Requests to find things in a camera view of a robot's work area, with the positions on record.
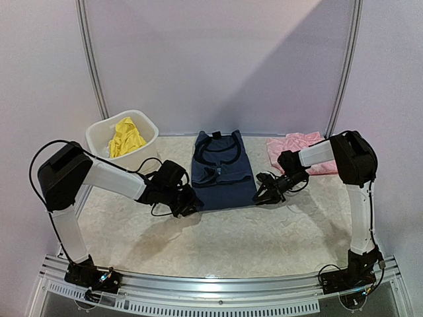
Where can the aluminium front rail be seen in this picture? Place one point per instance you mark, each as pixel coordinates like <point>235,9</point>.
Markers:
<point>154,295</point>

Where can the right aluminium frame post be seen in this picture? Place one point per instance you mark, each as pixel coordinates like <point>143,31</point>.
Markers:
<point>346,66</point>

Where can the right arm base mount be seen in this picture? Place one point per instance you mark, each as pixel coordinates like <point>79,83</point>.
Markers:
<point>365,269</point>

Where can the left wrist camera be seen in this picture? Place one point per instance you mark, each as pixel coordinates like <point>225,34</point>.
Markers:
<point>170,175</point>

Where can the left aluminium frame post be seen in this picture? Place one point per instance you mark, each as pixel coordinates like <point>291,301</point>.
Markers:
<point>82,15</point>

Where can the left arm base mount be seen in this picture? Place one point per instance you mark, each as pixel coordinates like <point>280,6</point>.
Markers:
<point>86,274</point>

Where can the white plastic laundry basket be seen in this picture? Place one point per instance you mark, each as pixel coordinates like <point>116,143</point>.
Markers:
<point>99,134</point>

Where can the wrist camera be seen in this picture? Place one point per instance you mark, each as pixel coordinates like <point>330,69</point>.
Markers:
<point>265,177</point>
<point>170,175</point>

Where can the dark blue garment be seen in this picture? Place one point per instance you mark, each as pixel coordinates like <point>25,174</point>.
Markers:
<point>221,174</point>

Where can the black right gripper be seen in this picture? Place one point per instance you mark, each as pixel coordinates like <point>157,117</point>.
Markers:
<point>273,187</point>

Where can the yellow garment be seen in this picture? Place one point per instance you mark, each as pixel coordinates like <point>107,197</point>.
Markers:
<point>126,139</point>

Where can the aluminium frame post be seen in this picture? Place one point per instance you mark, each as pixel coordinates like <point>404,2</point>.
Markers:
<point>346,66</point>
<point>82,15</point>

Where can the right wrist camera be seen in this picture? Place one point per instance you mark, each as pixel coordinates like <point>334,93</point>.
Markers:
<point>265,177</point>

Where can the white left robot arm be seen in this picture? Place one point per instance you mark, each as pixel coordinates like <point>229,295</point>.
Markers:
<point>66,179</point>

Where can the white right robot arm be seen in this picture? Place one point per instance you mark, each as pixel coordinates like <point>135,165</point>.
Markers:
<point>356,163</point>

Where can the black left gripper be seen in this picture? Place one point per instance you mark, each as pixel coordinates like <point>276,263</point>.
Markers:
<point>192,200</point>

